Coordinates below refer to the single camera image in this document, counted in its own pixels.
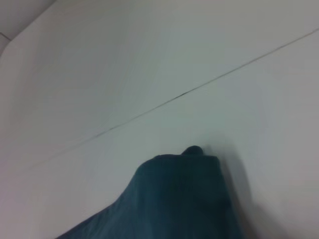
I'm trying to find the teal blue shirt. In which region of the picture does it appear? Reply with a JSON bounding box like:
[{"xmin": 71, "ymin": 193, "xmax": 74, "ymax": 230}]
[{"xmin": 55, "ymin": 145, "xmax": 247, "ymax": 239}]

